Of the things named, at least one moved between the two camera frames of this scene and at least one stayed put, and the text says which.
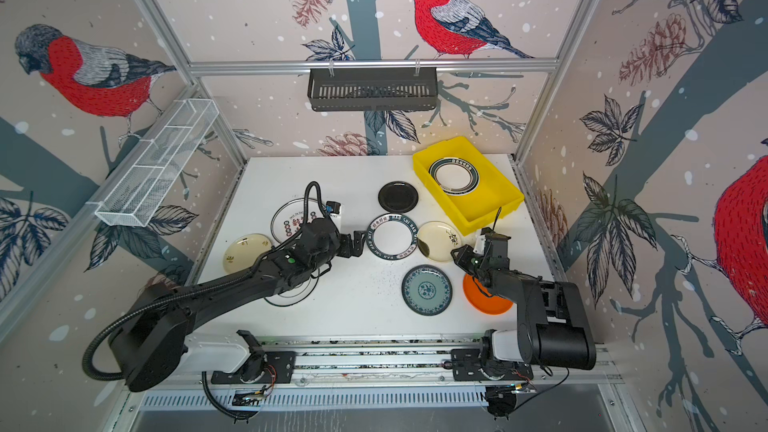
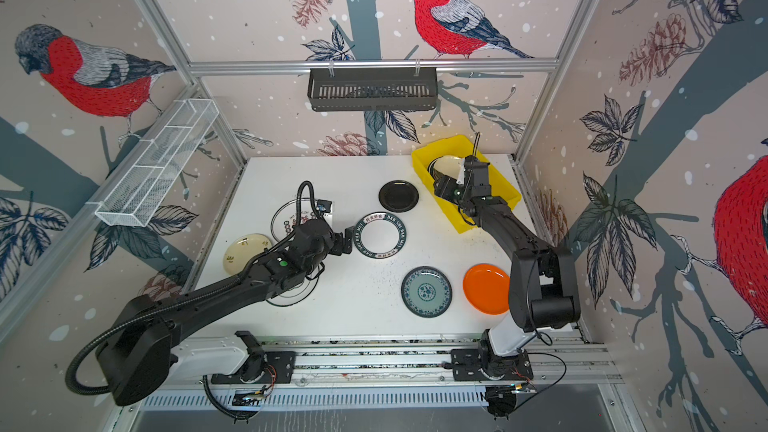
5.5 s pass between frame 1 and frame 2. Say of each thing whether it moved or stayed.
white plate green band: stayed
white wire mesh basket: stayed
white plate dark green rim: moved
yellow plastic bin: stayed
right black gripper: moved
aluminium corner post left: stayed
